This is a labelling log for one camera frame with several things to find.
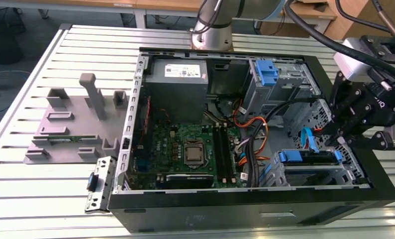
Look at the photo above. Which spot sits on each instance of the green RAM stick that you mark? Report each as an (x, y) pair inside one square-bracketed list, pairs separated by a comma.
[(64, 140)]

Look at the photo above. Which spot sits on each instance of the black open PC case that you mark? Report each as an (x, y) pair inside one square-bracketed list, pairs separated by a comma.
[(216, 211)]

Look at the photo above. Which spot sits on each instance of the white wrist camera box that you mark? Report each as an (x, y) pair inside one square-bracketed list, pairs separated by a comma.
[(352, 71)]

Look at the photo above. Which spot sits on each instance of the black bin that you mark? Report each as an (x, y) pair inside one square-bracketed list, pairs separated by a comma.
[(4, 47)]

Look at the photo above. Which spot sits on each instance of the wooden desk with white legs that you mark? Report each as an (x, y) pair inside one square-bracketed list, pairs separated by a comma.
[(312, 15), (84, 3)]

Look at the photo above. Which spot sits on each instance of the grey power supply unit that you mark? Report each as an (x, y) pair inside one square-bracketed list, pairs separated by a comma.
[(176, 99)]

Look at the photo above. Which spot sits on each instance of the green motherboard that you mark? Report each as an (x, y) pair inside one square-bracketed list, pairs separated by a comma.
[(164, 149)]

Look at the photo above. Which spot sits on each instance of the hard disk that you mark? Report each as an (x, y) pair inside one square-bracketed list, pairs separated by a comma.
[(291, 158)]

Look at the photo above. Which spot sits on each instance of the blue plastic drive latch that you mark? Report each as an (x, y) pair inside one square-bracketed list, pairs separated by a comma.
[(267, 72)]

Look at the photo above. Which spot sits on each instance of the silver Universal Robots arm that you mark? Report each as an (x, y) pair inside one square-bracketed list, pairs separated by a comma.
[(214, 37)]

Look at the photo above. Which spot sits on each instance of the black graphics card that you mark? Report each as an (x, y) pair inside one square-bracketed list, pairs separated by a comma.
[(187, 180)]

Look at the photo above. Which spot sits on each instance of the metal disk bay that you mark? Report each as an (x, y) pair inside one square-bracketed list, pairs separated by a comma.
[(344, 171)]

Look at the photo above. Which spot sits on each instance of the grey parts rack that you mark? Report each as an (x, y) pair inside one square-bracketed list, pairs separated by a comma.
[(73, 122)]

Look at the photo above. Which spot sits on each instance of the black RAM slot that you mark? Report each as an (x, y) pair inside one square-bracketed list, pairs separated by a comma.
[(226, 149), (219, 149)]

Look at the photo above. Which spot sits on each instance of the blue VGA port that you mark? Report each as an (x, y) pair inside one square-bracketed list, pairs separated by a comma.
[(92, 181)]

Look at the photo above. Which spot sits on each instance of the silver CPU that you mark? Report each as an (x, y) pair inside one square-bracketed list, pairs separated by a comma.
[(194, 154)]

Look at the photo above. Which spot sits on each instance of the wooden cabinet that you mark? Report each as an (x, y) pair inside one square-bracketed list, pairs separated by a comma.
[(363, 10)]

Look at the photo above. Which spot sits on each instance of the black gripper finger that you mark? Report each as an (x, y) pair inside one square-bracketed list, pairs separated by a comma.
[(348, 104), (383, 142)]

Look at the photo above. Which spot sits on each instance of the black CPU socket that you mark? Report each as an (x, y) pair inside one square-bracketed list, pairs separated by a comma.
[(194, 142)]

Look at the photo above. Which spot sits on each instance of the metal optical drive cage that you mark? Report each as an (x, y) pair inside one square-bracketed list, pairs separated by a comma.
[(270, 97)]

